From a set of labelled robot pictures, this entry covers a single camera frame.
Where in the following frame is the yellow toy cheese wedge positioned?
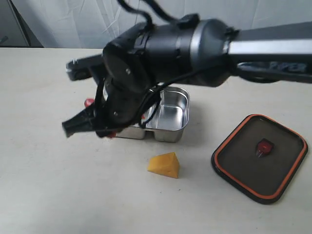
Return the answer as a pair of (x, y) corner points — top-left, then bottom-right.
(147, 152), (180, 178)

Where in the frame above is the dark transparent lunch box lid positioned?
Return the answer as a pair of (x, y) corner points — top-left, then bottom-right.
(211, 114), (309, 205)

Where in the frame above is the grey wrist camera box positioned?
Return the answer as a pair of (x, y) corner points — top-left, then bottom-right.
(65, 54), (107, 84)

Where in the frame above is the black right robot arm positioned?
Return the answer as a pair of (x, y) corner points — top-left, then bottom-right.
(62, 15), (312, 137)

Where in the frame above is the blue-grey backdrop cloth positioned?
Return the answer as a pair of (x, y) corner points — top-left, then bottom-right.
(9, 0), (312, 51)

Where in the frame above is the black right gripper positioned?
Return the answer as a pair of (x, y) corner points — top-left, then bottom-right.
(61, 40), (158, 138)

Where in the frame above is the stainless steel lunch box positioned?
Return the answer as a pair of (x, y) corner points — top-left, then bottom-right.
(117, 86), (190, 143)

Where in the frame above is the red toy sausage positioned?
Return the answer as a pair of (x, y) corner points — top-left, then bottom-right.
(84, 98), (95, 108)

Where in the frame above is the black cable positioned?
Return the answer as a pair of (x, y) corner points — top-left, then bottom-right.
(117, 0), (234, 130)

